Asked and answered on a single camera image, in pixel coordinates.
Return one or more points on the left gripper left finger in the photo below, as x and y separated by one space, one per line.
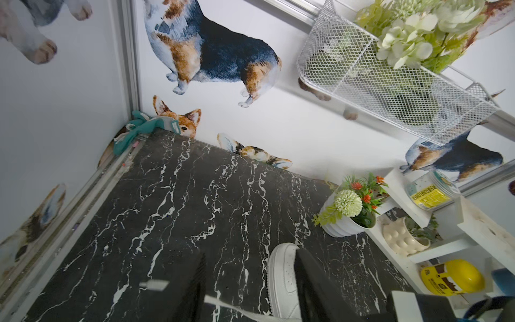
176 291

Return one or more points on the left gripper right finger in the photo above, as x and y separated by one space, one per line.
319 299

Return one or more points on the white sneaker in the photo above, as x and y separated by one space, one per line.
282 288

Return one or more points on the white pot orange flowers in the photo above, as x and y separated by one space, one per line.
353 207

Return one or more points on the cream bumpy pot plant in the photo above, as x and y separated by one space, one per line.
405 237

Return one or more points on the yellow round container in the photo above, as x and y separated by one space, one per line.
455 277

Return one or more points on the white stepped shelf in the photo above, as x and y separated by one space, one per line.
478 227

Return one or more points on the teal cloth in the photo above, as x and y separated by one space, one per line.
143 124

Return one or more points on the clear jar yellow label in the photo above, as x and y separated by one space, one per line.
432 190

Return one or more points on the blue white can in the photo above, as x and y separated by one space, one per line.
505 281

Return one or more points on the white green artificial flowers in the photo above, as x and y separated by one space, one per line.
429 34

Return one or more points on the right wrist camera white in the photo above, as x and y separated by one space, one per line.
412 307

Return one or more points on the white wire basket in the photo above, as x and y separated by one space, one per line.
339 60

